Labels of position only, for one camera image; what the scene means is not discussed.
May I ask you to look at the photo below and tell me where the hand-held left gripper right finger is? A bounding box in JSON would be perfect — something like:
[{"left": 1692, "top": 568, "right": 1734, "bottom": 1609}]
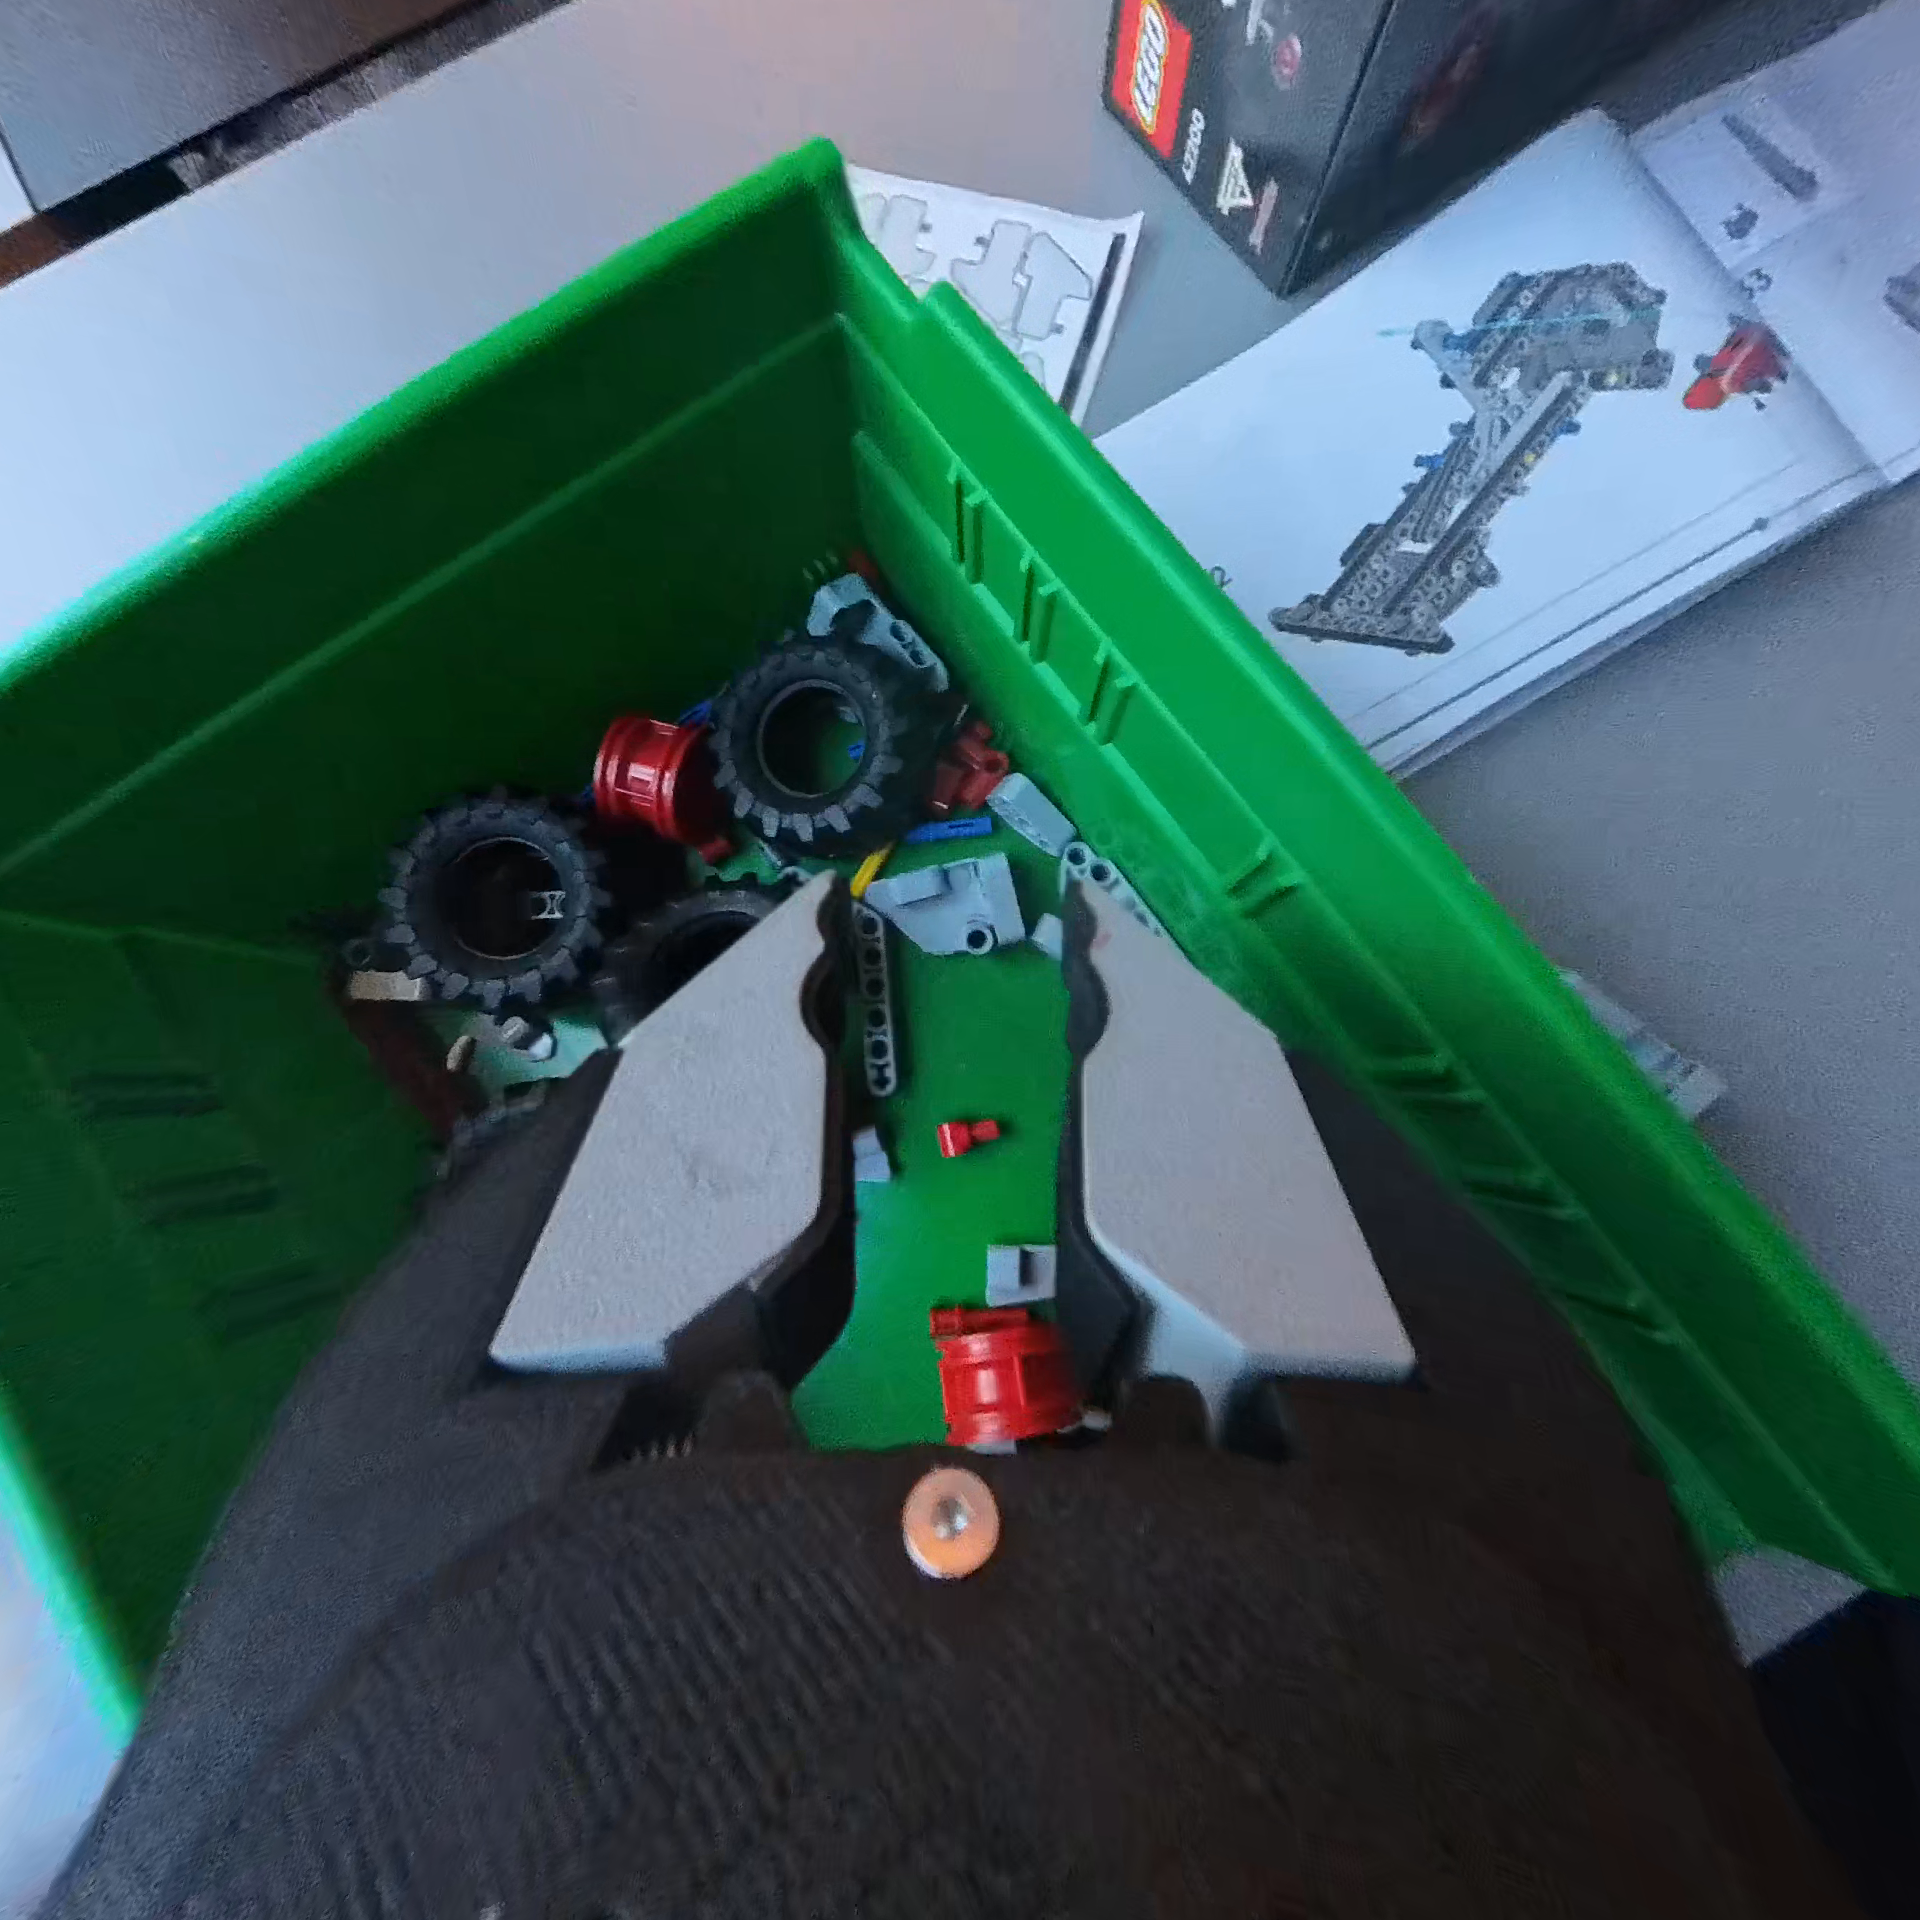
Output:
[{"left": 1049, "top": 880, "right": 1418, "bottom": 1420}]

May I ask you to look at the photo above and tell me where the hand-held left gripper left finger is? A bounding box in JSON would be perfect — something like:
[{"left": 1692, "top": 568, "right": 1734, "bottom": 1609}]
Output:
[{"left": 489, "top": 870, "right": 866, "bottom": 1389}]

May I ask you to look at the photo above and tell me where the pile of small lego pieces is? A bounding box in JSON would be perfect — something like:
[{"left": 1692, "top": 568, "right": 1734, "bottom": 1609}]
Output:
[{"left": 338, "top": 548, "right": 1180, "bottom": 1306}]

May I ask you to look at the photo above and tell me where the green plastic bin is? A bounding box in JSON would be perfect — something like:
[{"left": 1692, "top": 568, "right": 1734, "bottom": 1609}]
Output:
[{"left": 0, "top": 139, "right": 1920, "bottom": 1742}]

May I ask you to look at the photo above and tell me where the black lego tyre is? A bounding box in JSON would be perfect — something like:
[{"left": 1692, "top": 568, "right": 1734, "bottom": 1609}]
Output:
[
  {"left": 704, "top": 637, "right": 921, "bottom": 858},
  {"left": 590, "top": 889, "right": 784, "bottom": 1036},
  {"left": 365, "top": 796, "right": 609, "bottom": 1015}
]

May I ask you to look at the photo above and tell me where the red lego wheel hub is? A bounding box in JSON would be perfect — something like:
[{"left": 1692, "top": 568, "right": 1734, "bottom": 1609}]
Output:
[
  {"left": 586, "top": 716, "right": 739, "bottom": 858},
  {"left": 929, "top": 1306, "right": 1079, "bottom": 1451}
]

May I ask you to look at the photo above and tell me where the lego instruction booklet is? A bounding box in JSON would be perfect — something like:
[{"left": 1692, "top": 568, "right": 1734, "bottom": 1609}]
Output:
[{"left": 1094, "top": 107, "right": 1920, "bottom": 777}]

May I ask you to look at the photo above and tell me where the black lego set box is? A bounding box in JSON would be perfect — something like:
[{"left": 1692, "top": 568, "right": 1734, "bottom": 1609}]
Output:
[{"left": 1104, "top": 0, "right": 1714, "bottom": 297}]

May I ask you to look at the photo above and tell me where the white sticker sheet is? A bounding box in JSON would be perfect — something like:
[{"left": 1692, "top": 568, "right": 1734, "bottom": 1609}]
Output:
[{"left": 845, "top": 161, "right": 1143, "bottom": 429}]

